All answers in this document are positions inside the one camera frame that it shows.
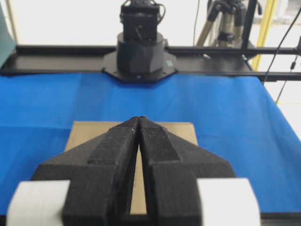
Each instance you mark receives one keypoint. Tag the brown cardboard box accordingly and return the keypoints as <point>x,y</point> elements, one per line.
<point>83,131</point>

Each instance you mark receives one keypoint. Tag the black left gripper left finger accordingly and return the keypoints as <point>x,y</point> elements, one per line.
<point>101,174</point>

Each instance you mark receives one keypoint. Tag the black metal frame rail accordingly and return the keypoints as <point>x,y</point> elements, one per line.
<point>230,62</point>

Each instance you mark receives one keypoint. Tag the yellow vertical post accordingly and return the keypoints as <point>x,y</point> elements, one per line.
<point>267,16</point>

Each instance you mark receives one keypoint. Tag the black vertical frame post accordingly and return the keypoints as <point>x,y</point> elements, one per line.
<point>248,25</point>

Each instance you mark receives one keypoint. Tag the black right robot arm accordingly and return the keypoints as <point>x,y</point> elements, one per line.
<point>140,51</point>

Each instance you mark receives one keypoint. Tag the blue table cloth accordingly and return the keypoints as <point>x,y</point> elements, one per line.
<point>235,118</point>

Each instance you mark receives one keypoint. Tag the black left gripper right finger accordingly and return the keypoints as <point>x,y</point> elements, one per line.
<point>171,167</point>

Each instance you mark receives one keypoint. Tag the teal backdrop panel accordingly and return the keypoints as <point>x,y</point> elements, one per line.
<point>8,37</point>

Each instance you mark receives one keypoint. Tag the tan camera tripod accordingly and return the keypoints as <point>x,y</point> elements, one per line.
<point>231,25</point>

